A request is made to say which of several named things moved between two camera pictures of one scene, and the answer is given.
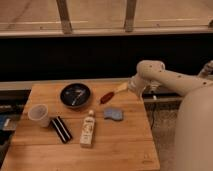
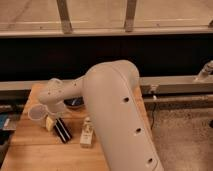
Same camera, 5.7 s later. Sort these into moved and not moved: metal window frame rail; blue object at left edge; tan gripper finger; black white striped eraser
Moved: tan gripper finger
Not moved: blue object at left edge; black white striped eraser; metal window frame rail
